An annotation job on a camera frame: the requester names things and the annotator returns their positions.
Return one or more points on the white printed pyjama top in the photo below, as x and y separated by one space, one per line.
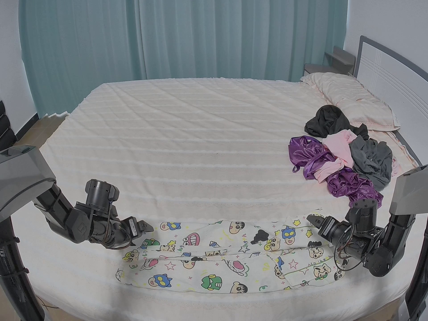
200 246

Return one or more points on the pink garment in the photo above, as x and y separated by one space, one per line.
337 145

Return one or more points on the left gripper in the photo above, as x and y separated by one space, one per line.
120 236

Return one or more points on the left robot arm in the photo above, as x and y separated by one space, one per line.
60 212

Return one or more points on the grey bedside table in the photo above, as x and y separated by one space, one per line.
341 57

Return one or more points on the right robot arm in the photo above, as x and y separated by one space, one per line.
388 246

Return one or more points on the black garment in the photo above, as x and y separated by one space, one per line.
326 119

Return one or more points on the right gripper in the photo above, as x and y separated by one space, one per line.
339 235

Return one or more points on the purple satin garment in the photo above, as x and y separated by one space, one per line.
354 189

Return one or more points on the pale pink pillow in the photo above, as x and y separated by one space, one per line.
347 92

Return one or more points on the dark grey garment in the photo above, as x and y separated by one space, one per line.
371 159

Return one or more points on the blue-green curtain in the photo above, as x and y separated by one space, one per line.
200 28

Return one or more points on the bed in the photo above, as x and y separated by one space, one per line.
200 129

